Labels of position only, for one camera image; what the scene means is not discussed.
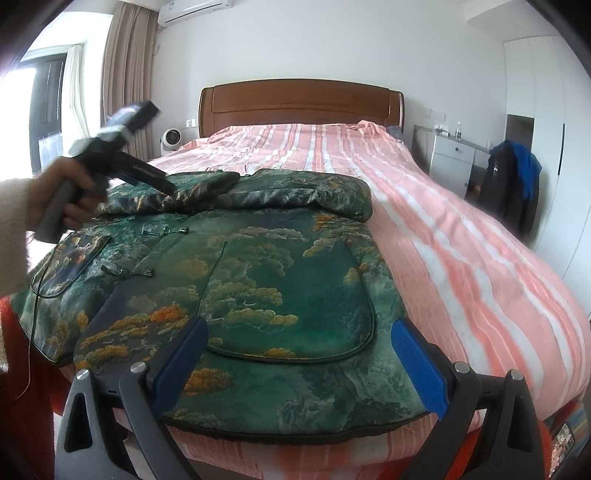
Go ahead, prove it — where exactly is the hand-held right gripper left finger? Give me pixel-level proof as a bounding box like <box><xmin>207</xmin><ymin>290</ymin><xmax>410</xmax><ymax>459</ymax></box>
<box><xmin>55</xmin><ymin>316</ymin><xmax>210</xmax><ymax>480</ymax></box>

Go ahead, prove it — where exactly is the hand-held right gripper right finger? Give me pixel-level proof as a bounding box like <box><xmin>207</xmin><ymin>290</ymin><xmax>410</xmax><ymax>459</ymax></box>
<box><xmin>390</xmin><ymin>318</ymin><xmax>546</xmax><ymax>480</ymax></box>

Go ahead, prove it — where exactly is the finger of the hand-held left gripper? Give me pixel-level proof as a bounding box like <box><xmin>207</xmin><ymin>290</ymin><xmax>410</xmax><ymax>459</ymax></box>
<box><xmin>111</xmin><ymin>154</ymin><xmax>178</xmax><ymax>198</ymax></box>

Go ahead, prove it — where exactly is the green printed padded jacket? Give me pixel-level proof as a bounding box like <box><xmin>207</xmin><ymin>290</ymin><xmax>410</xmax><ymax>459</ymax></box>
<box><xmin>9</xmin><ymin>168</ymin><xmax>435</xmax><ymax>446</ymax></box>

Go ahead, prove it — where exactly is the person's left forearm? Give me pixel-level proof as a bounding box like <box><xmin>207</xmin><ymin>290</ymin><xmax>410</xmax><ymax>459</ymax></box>
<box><xmin>0</xmin><ymin>176</ymin><xmax>44</xmax><ymax>298</ymax></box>

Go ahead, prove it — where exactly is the person's left hand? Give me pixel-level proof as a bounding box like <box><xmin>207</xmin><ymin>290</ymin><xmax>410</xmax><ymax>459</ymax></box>
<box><xmin>27</xmin><ymin>156</ymin><xmax>110</xmax><ymax>232</ymax></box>

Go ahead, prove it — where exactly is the white round fan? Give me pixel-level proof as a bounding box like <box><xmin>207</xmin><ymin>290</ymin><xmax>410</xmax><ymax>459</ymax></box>
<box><xmin>158</xmin><ymin>128</ymin><xmax>184</xmax><ymax>156</ymax></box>

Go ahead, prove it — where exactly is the brown curtain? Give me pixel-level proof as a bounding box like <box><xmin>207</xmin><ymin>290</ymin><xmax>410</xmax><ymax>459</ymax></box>
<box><xmin>100</xmin><ymin>4</ymin><xmax>163</xmax><ymax>163</ymax></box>

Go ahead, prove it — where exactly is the white sheer curtain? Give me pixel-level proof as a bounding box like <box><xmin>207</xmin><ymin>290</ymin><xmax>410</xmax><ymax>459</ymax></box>
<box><xmin>60</xmin><ymin>44</ymin><xmax>92</xmax><ymax>154</ymax></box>

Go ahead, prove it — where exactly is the dark framed window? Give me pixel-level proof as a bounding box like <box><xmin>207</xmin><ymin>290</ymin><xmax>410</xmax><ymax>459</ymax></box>
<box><xmin>0</xmin><ymin>51</ymin><xmax>68</xmax><ymax>177</ymax></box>

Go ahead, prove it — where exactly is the pink striped blanket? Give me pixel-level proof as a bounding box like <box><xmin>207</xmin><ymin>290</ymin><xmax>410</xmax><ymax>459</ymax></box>
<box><xmin>147</xmin><ymin>120</ymin><xmax>591</xmax><ymax>480</ymax></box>

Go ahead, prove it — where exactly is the white air conditioner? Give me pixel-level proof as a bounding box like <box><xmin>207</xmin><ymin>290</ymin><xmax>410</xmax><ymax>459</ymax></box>
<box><xmin>157</xmin><ymin>0</ymin><xmax>234</xmax><ymax>27</ymax></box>

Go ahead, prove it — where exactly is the colourful printed object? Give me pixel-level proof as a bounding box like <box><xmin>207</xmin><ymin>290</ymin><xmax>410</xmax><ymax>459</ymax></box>
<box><xmin>549</xmin><ymin>406</ymin><xmax>591</xmax><ymax>468</ymax></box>

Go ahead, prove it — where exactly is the wooden headboard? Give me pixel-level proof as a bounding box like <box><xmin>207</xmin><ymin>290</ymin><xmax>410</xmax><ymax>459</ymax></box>
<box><xmin>198</xmin><ymin>84</ymin><xmax>405</xmax><ymax>139</ymax></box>

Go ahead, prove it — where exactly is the black jacket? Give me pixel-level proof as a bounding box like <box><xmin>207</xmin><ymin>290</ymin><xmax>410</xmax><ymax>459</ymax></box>
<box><xmin>479</xmin><ymin>141</ymin><xmax>542</xmax><ymax>240</ymax></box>

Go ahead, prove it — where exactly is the white side cabinet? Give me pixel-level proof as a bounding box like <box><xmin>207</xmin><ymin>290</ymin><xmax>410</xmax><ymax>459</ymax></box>
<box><xmin>428</xmin><ymin>131</ymin><xmax>491</xmax><ymax>200</ymax></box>

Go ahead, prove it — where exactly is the blue cloth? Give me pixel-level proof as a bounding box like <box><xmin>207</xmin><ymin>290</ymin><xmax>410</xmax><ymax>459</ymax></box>
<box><xmin>501</xmin><ymin>140</ymin><xmax>544</xmax><ymax>202</ymax></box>

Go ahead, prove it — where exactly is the white wardrobe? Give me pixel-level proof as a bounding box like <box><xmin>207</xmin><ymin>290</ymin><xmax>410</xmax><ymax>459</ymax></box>
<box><xmin>502</xmin><ymin>36</ymin><xmax>591</xmax><ymax>297</ymax></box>

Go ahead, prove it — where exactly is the thin black cable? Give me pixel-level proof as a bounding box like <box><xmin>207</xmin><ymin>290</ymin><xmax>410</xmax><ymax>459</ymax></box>
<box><xmin>14</xmin><ymin>263</ymin><xmax>48</xmax><ymax>403</ymax></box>

